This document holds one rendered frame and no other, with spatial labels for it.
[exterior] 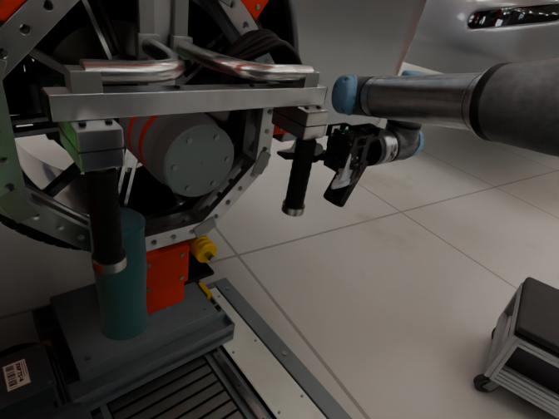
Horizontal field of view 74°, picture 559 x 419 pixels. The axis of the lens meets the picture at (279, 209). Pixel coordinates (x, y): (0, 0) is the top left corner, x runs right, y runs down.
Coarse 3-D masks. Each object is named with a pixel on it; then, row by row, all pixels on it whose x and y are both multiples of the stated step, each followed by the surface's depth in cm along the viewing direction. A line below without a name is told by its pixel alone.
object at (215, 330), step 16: (208, 288) 130; (48, 320) 109; (224, 320) 123; (48, 336) 108; (192, 336) 116; (208, 336) 114; (224, 336) 120; (64, 352) 104; (160, 352) 109; (176, 352) 108; (192, 352) 113; (64, 368) 98; (112, 368) 102; (128, 368) 103; (144, 368) 102; (160, 368) 107; (80, 384) 97; (96, 384) 98; (112, 384) 97; (128, 384) 101; (80, 400) 93; (96, 400) 97; (112, 400) 101
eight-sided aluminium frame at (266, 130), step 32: (32, 0) 49; (64, 0) 51; (224, 0) 64; (0, 32) 48; (32, 32) 50; (0, 64) 49; (0, 96) 51; (0, 128) 53; (256, 128) 85; (0, 160) 57; (256, 160) 88; (0, 192) 57; (32, 192) 65; (224, 192) 88; (32, 224) 63; (64, 224) 66; (160, 224) 85; (192, 224) 85
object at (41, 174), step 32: (96, 0) 62; (192, 0) 70; (96, 32) 64; (192, 32) 90; (224, 32) 77; (64, 64) 64; (192, 64) 78; (32, 128) 65; (224, 128) 95; (32, 160) 82; (128, 160) 79; (64, 192) 80; (128, 192) 83; (160, 192) 95
